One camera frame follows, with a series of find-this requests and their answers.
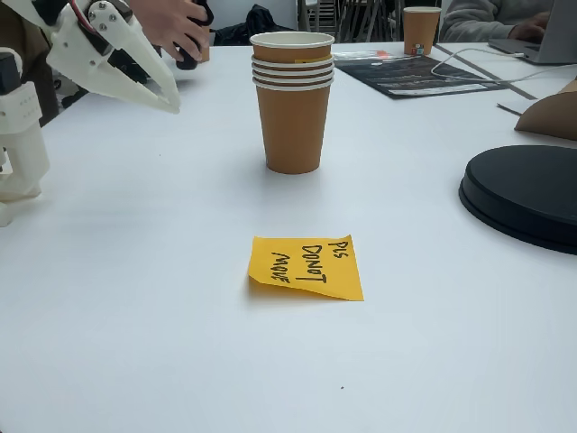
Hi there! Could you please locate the black leader arm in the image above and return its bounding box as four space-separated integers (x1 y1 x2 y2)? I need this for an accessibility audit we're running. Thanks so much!
107 0 214 87

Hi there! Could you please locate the brown paper cup with note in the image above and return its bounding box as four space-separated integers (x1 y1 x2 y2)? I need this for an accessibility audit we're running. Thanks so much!
249 32 336 64

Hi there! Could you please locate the brown paper cup with logo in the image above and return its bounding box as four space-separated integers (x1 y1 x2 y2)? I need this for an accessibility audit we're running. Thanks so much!
402 6 443 57

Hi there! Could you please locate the person's hand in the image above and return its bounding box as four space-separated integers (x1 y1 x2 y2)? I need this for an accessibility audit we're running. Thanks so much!
128 0 212 63
508 12 552 44

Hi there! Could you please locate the black jacket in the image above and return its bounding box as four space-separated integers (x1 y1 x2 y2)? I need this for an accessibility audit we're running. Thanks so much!
211 4 304 47

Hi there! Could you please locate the grey metal chair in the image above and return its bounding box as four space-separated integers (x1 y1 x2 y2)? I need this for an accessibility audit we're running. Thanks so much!
333 0 391 44

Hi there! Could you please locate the clear plastic packet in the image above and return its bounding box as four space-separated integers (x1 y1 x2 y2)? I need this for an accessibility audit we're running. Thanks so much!
335 48 407 62

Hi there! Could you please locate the yellow sticky note with writing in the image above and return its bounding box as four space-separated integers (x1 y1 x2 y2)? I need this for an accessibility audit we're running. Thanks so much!
246 234 365 302

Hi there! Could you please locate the black printed brochure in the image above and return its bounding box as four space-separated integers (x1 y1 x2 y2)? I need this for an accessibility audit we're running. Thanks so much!
335 53 513 100

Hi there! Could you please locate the black round disc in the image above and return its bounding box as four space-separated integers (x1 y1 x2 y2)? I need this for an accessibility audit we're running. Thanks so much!
458 143 577 257

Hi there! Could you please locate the brown cardboard piece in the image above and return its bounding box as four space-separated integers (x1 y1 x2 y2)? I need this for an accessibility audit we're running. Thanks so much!
514 76 577 142

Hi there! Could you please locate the grey open laptop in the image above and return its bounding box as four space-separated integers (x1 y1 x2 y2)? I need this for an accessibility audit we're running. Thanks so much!
488 0 577 65

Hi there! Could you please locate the white charging cable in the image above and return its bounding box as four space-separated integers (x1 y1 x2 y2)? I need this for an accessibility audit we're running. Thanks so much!
430 47 577 85

